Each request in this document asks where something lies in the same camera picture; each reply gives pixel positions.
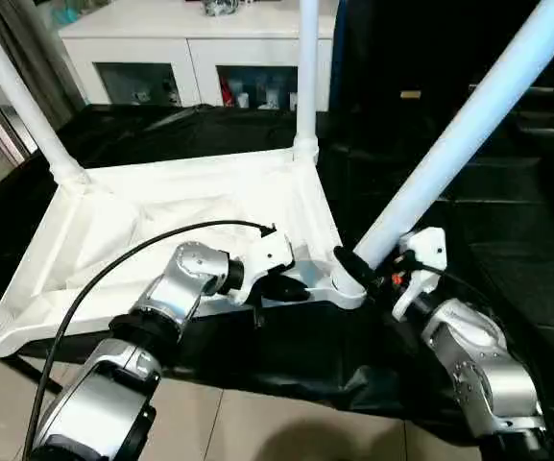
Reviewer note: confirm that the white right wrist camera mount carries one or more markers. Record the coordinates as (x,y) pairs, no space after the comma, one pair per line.
(430,245)

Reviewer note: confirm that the white cabinet with glass doors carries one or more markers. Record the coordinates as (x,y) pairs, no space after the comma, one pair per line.
(185,38)

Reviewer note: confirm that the grey curtain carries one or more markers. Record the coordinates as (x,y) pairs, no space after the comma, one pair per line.
(51,57)

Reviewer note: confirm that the small tan tag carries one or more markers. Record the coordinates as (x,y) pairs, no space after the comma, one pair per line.
(410,94)

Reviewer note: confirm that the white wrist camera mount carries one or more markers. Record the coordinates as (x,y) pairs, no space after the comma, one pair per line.
(430,245)
(269,254)

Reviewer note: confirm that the small red item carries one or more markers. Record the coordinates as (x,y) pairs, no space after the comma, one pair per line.
(227,92)

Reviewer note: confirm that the dark patterned small object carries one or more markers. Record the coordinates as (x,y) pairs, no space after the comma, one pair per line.
(219,7)

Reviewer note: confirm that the white plastic table top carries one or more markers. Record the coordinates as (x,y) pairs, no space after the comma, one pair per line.
(161,192)

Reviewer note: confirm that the small white jar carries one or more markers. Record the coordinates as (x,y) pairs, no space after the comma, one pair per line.
(291,101)

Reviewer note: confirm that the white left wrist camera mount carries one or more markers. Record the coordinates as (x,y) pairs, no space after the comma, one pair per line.
(269,254)

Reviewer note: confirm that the black mat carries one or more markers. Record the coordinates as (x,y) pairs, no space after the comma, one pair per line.
(497,216)

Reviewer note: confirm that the black work table leg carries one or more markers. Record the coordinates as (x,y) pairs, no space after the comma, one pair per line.
(36,374)

